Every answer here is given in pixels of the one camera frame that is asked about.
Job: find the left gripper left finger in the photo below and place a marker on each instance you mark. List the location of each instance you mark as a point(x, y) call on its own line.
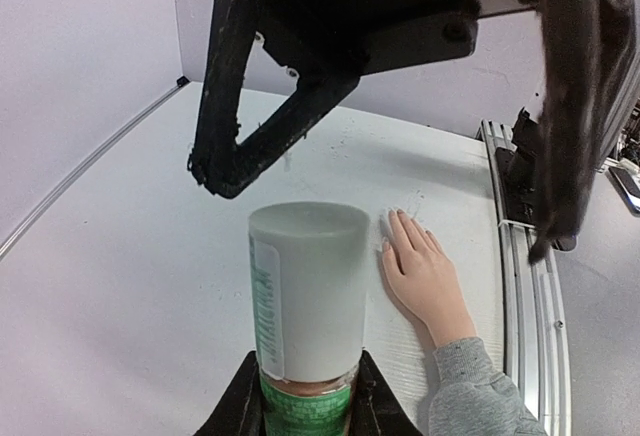
point(239, 410)

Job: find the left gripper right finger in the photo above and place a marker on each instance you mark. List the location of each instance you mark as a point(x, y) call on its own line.
point(375, 409)

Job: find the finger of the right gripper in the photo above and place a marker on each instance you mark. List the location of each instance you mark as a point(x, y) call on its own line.
point(588, 47)
point(242, 133)

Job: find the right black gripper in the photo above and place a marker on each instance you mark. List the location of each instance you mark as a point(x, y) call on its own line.
point(384, 35)

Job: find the nail polish bottle green label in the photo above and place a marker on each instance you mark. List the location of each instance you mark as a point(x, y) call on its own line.
point(308, 409)

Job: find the white nail polish cap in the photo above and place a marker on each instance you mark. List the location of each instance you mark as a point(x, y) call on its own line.
point(309, 285)

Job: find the person's bare hand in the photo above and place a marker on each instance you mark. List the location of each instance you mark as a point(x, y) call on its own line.
point(424, 280)

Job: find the smartphone on side table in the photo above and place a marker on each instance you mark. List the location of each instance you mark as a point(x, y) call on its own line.
point(627, 187)

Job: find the aluminium front rail base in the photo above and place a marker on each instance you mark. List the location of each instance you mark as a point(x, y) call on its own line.
point(536, 354)

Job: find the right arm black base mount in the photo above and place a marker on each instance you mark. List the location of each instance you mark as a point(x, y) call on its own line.
point(530, 156)

